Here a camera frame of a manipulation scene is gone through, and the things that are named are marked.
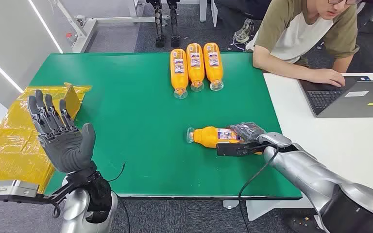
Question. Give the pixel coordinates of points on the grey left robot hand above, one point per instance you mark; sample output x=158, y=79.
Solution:
x=65, y=148

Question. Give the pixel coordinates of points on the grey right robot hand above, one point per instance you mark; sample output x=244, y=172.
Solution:
x=270, y=139

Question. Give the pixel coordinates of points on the orange juice bottle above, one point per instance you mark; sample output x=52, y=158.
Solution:
x=213, y=64
x=195, y=66
x=179, y=72
x=209, y=136

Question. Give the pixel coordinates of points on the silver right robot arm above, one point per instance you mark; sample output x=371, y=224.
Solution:
x=315, y=180

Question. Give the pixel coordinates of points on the yellow taped cardboard box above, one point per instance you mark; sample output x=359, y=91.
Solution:
x=16, y=141

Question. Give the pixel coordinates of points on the white desk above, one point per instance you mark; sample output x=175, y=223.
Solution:
x=334, y=144

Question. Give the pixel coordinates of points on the person's hand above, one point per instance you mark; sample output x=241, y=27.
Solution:
x=329, y=77

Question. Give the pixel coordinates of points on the grey laptop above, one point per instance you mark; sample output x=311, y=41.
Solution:
x=353, y=103

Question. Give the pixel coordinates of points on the person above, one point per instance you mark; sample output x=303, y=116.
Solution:
x=296, y=32

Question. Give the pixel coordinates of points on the grey sneaker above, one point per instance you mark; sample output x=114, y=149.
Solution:
x=243, y=32

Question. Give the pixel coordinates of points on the black robot leg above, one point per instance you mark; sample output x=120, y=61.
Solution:
x=159, y=25
x=174, y=25

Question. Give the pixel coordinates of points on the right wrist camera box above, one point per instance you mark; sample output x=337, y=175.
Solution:
x=234, y=149

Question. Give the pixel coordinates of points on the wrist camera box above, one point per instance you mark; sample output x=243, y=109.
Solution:
x=234, y=149
x=15, y=188

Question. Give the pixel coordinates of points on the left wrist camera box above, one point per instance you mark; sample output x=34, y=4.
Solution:
x=15, y=188

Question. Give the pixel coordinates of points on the white metal frame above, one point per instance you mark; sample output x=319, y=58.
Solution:
x=90, y=29

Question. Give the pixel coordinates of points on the white post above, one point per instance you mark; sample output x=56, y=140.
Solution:
x=214, y=13
x=203, y=9

